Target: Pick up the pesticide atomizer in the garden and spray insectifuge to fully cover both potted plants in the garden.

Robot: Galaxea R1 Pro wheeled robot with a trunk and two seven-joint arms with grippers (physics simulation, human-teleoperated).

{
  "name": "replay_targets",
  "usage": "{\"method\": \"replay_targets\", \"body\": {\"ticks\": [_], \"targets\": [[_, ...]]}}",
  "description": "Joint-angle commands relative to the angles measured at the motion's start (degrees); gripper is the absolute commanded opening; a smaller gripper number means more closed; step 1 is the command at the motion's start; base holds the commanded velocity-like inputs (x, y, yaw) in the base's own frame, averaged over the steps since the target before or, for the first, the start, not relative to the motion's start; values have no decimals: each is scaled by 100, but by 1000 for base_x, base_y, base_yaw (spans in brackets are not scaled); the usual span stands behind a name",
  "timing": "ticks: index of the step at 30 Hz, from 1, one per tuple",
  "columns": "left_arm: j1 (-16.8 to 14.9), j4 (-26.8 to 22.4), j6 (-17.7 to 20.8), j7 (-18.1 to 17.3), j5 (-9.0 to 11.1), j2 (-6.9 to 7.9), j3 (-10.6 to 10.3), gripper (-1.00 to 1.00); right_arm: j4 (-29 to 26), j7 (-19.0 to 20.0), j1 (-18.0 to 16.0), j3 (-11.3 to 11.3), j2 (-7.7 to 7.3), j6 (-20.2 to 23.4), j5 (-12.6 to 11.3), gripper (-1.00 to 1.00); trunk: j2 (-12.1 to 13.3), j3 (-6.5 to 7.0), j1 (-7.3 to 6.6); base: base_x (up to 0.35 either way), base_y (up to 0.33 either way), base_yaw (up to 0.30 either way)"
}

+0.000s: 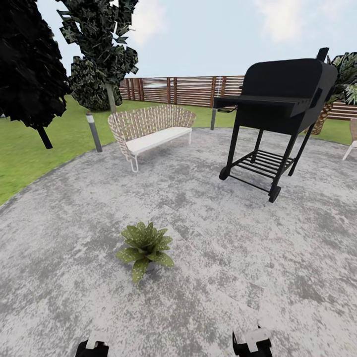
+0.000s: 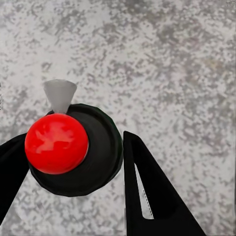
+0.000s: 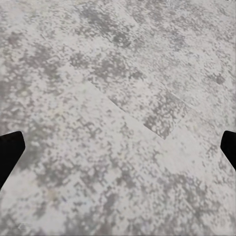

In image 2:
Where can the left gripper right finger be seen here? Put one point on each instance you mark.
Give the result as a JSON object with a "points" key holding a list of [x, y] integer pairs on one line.
{"points": [[171, 215]]}

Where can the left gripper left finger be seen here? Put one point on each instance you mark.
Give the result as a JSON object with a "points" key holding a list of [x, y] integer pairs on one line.
{"points": [[13, 170]]}

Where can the insectifuge atomizer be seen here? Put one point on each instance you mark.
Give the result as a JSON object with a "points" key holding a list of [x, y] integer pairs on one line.
{"points": [[75, 149]]}

